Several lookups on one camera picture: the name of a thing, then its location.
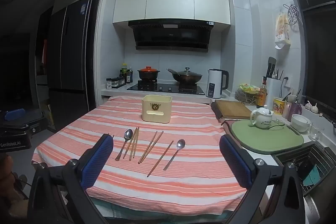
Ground black spatula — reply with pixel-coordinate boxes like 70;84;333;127
266;57;277;79

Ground black range hood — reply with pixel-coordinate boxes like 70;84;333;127
128;20;230;53

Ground dark brown board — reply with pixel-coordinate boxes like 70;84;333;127
211;102;224;119

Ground teal underlay cloth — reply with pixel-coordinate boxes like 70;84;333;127
91;198;231;221

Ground clear glass cup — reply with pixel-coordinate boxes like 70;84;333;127
309;123;325;142

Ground wire sink rack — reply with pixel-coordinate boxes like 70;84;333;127
276;145;332;193

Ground brown glass sauce bottle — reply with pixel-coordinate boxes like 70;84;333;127
257;76;268;109

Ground white electric kettle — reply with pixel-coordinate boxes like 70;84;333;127
205;69;230;99

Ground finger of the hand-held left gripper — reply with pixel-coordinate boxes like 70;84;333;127
3;108;48;135

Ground yellow snack packet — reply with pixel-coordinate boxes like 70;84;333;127
239;83;261;94

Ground wooden cutting board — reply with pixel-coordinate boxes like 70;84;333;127
214;100;254;119

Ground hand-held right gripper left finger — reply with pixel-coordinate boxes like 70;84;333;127
28;134;114;224

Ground rack of spice jars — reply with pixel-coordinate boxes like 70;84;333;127
111;76;127;88

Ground yellow printed mug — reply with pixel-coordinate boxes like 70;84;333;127
273;97;286;116

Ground steel sink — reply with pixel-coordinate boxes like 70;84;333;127
274;141;336;224

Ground orange striped cloth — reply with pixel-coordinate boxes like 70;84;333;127
31;95;248;210

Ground wire basket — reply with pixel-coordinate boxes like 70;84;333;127
234;88;263;105

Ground person's left hand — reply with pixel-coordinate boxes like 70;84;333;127
0;154;13;188

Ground dark window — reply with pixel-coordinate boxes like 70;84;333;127
273;0;336;121

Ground hanging metal steamer rack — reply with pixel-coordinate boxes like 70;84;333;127
283;4;301;26

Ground purple bottle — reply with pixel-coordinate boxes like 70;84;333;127
287;98;303;122

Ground teal dishcloth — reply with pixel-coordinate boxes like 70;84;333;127
301;166;320;187

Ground white utensil crock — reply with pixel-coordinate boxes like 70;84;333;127
265;77;283;106

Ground white teapot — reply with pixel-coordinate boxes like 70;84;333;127
249;105;274;129

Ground white bowl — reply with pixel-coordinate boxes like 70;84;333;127
291;114;312;133

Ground hanging printed bag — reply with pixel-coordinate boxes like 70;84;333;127
274;11;292;50

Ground cream utensil holder box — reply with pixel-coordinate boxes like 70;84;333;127
142;95;173;124

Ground metal spoon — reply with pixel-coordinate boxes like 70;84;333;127
115;129;133;161
163;139;186;171

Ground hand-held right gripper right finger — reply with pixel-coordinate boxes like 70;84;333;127
219;134;306;224

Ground dark wok with lid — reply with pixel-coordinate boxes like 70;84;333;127
167;67;203;84

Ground garlic bulbs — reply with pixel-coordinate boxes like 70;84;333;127
304;100;320;113

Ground clay pot with orange lid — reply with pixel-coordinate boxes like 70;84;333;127
137;66;160;82

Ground pink towel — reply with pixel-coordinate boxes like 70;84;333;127
220;119;238;136

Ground dark refrigerator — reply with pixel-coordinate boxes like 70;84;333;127
48;0;93;132

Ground black gas cooktop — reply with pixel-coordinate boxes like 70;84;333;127
127;80;205;96

